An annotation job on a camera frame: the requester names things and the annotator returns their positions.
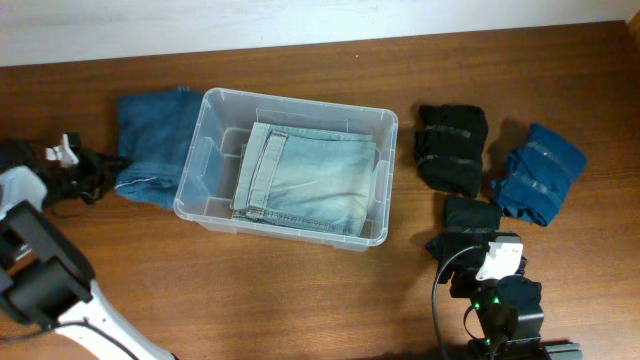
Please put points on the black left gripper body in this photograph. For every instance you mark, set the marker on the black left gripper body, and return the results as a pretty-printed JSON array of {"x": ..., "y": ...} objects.
[{"x": 87, "y": 167}]

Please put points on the small black taped garment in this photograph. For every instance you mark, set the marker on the small black taped garment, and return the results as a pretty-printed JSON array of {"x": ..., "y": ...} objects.
[{"x": 466, "y": 222}]

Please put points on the dark blue jeans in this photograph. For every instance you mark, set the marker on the dark blue jeans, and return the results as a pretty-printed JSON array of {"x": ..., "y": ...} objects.
[{"x": 155, "y": 131}]

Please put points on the teal blue taped sweater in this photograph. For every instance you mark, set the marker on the teal blue taped sweater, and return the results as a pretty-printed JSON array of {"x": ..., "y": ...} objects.
[{"x": 538, "y": 177}]

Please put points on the black taped garment roll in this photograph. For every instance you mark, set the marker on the black taped garment roll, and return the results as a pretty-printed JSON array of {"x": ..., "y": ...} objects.
[{"x": 448, "y": 150}]

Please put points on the light washed jeans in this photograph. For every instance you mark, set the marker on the light washed jeans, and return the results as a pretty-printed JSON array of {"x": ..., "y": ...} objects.
[{"x": 309, "y": 179}]

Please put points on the clear plastic storage bin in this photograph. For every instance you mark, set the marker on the clear plastic storage bin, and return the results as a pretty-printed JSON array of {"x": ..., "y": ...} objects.
[{"x": 222, "y": 131}]

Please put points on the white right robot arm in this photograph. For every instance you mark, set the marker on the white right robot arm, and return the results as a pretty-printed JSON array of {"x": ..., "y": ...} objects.
[{"x": 511, "y": 318}]

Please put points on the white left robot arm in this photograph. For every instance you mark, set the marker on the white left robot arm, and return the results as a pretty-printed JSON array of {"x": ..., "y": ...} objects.
[{"x": 45, "y": 279}]

